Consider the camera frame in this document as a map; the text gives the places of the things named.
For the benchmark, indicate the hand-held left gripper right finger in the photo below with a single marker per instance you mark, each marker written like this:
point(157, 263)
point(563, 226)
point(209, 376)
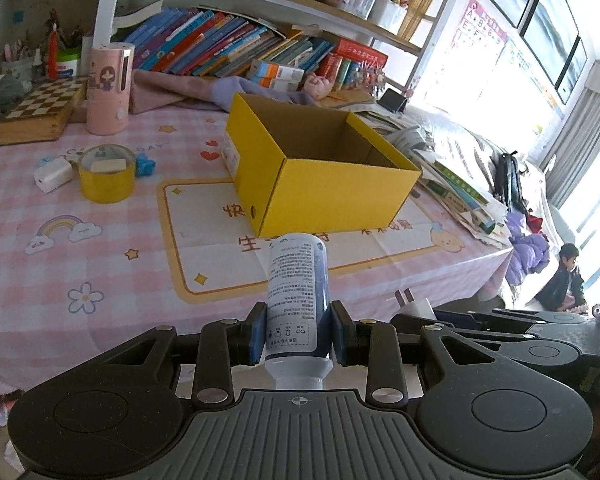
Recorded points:
point(337, 335)

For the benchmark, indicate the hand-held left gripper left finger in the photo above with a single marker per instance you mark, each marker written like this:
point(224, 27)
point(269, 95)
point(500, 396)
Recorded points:
point(257, 335)

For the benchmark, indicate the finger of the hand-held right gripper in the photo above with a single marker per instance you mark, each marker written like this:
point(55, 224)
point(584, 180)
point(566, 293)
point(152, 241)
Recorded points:
point(465, 316)

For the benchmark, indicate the white power adapter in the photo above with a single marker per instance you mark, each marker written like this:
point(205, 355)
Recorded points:
point(55, 175)
point(420, 307)

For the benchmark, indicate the blue bottle with white label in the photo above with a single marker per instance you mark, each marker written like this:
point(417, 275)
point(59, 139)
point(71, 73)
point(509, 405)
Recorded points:
point(295, 285)

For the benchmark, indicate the yellow cardboard box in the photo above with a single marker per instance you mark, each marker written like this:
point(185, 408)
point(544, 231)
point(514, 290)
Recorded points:
point(330, 195)

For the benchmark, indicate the yellow tape roll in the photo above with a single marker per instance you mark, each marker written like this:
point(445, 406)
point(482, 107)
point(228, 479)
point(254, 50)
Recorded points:
point(105, 187)

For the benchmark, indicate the pink cartoon cylinder container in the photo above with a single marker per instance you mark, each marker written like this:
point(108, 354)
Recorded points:
point(107, 95)

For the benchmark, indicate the purple clothing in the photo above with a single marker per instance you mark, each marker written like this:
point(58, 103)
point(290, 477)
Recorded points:
point(527, 245)

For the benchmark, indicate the pile of papers and books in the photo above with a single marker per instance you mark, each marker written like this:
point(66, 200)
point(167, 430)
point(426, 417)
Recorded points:
point(450, 180)

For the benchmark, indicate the grey curtain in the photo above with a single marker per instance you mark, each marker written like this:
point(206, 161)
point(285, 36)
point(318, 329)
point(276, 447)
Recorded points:
point(580, 150)

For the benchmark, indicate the small blue toy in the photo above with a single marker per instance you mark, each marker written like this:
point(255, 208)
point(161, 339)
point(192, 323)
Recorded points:
point(145, 166)

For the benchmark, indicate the black phone stand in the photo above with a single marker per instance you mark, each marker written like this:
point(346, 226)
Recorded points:
point(392, 100)

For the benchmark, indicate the pink pig plush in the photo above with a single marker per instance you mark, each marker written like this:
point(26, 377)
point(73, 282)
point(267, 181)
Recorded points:
point(319, 85)

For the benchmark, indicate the orange white small box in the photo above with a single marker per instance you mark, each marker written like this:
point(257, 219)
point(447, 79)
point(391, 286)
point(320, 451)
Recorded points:
point(272, 84)
point(280, 69)

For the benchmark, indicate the row of small figurines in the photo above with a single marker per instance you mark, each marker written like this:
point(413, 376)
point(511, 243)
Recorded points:
point(369, 77)

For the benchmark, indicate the mauve cloth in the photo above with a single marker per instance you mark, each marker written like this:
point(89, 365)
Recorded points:
point(175, 90)

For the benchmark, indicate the red standing dictionary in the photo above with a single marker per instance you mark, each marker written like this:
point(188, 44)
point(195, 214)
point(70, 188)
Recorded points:
point(332, 70)

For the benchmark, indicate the red thick lying book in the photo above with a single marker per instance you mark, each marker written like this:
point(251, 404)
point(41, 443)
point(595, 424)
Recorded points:
point(362, 51)

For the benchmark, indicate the row of colourful books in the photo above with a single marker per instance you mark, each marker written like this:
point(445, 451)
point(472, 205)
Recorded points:
point(210, 42)

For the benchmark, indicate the wooden chessboard box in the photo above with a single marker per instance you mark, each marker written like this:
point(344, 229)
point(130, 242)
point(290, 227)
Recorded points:
point(35, 110)

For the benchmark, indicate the white green pen cup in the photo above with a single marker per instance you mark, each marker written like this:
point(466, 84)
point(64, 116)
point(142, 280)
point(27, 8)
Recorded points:
point(69, 64)

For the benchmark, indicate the dark grey cloth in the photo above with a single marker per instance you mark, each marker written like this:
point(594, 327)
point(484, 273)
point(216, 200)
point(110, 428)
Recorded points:
point(0, 100)

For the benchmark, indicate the alphabet wall poster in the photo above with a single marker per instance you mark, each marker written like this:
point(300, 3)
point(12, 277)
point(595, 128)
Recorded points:
point(477, 27)

